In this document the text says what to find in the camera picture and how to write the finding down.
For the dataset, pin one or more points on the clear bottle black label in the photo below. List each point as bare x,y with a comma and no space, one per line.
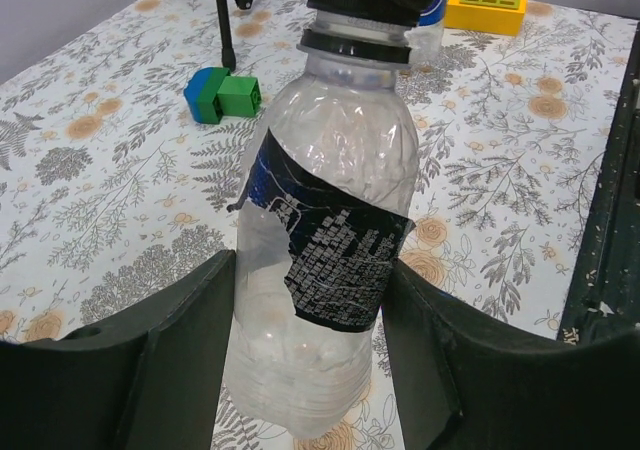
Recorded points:
322,215

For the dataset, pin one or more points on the green blue toy bricks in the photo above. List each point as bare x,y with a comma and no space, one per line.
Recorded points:
213,92

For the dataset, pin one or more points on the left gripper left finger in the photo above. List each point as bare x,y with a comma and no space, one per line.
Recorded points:
147,377

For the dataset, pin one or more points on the yellow green toy brick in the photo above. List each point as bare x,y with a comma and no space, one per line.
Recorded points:
501,17

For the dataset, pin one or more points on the blue label bottle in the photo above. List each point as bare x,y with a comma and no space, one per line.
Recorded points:
426,37

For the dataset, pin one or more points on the floral table cloth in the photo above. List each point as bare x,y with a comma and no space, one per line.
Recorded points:
110,191

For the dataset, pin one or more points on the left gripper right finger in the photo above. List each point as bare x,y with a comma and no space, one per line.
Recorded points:
465,380

